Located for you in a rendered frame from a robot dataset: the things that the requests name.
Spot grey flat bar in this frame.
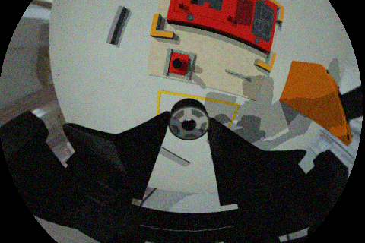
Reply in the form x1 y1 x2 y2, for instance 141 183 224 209
159 147 191 166

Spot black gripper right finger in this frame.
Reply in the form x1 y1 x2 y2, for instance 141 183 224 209
207 118 306 206

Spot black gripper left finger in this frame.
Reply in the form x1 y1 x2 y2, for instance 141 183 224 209
63 112 170 200

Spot black wheel with grey hub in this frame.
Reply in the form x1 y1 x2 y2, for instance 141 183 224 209
168 98 211 140

